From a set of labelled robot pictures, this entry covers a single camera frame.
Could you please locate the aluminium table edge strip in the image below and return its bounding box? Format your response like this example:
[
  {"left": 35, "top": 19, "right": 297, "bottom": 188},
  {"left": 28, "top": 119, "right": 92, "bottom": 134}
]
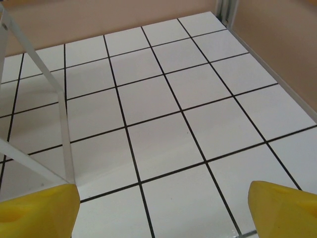
[{"left": 217, "top": 11, "right": 317, "bottom": 129}]

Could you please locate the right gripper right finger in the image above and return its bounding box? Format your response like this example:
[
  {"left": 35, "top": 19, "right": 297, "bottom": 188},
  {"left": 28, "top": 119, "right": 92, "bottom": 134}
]
[{"left": 248, "top": 180, "right": 317, "bottom": 238}]

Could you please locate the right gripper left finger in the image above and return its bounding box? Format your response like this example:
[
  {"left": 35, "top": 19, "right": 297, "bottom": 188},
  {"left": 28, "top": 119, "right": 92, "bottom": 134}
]
[{"left": 0, "top": 182, "right": 80, "bottom": 238}]

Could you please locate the wooden shelf white frame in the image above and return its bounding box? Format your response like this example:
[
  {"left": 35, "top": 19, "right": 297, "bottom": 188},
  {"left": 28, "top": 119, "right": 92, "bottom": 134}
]
[{"left": 0, "top": 0, "right": 77, "bottom": 189}]

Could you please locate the aluminium frame post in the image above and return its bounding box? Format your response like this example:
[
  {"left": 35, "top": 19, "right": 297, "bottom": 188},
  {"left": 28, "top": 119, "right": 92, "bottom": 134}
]
[{"left": 215, "top": 0, "right": 240, "bottom": 27}]

